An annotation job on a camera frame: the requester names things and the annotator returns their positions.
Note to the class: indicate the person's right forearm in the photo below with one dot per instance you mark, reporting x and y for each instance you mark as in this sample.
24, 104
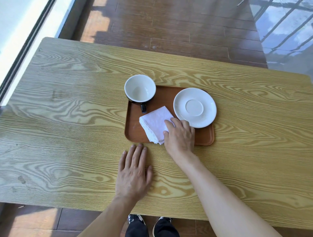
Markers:
220, 202

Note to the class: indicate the person's left thumb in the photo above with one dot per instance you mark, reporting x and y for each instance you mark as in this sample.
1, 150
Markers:
149, 173

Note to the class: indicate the person's left forearm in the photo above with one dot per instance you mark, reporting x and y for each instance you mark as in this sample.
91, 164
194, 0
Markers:
110, 219

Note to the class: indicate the person's left little finger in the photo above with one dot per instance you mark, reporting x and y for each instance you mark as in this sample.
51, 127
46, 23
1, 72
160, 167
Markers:
122, 160

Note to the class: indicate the black right trouser leg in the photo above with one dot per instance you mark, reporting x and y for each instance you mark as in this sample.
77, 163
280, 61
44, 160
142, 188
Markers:
167, 230

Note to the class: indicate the black and white shoe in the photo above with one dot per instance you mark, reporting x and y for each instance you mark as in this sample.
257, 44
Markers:
136, 218
162, 221

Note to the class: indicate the black window frame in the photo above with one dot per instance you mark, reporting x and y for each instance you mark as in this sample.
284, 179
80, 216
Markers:
27, 46

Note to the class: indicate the person's left hand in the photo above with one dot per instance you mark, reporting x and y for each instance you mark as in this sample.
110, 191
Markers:
132, 175

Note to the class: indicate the person's right middle finger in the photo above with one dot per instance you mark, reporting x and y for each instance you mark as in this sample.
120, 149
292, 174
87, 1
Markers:
177, 121

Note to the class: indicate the black and white right shoe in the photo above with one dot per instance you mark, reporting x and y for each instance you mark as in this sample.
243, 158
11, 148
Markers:
162, 221

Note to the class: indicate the brown rectangular serving tray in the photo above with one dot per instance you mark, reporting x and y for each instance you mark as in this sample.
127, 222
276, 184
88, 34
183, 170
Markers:
137, 127

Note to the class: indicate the person's right thumb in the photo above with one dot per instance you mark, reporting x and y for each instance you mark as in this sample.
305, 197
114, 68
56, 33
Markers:
166, 135

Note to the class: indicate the white round saucer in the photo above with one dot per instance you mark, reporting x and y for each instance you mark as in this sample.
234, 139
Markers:
195, 107

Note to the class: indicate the black trouser leg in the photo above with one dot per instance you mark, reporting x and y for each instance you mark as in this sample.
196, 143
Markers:
167, 230
137, 230

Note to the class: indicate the white cloth napkin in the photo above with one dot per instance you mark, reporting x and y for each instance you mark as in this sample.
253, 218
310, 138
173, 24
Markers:
153, 123

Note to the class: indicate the person's right hand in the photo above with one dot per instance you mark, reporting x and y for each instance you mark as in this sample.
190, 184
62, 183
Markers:
179, 140

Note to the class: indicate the black cup white inside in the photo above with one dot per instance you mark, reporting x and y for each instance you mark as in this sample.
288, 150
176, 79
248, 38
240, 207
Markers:
139, 88

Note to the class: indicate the person's left middle finger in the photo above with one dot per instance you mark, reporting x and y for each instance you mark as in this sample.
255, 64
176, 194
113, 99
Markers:
139, 155

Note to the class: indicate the person's right little finger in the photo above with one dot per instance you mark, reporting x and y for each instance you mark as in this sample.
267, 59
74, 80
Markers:
192, 132

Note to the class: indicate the black and white left shoe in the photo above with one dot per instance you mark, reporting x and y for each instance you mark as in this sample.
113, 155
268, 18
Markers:
136, 218

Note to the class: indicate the black left trouser leg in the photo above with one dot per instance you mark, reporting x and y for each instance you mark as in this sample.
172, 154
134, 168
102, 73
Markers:
137, 230

